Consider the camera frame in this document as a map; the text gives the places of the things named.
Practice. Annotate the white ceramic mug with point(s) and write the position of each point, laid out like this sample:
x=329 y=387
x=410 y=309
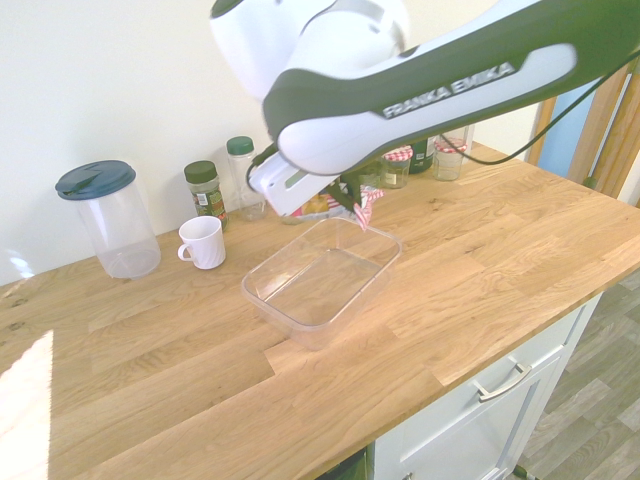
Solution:
x=202 y=245

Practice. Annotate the white counter cabinet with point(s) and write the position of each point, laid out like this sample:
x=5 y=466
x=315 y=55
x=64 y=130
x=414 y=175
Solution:
x=475 y=430

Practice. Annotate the clear bottle green lid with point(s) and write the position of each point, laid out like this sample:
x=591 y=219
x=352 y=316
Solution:
x=245 y=185

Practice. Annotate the spice jar dark lid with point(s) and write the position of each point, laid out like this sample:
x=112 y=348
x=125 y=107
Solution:
x=207 y=197

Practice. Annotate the red striped potato chip bag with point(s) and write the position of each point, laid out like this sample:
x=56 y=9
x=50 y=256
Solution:
x=367 y=220

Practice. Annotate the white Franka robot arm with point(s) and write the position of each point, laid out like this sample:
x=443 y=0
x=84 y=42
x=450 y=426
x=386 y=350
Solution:
x=350 y=135

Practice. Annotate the clear pitcher blue lid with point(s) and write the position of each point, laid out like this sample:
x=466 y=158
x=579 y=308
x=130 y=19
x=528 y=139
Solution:
x=115 y=225

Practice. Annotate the wooden door frame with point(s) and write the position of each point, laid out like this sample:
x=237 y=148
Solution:
x=615 y=135

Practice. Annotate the clear plastic rectangular container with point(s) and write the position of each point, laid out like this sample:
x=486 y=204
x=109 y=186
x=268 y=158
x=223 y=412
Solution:
x=310 y=330

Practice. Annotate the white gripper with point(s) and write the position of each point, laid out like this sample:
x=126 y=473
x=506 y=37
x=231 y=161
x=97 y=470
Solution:
x=280 y=187

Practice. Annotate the glass jar red checkered lid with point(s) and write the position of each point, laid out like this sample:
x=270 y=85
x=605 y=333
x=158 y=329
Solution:
x=290 y=220
x=395 y=170
x=449 y=160

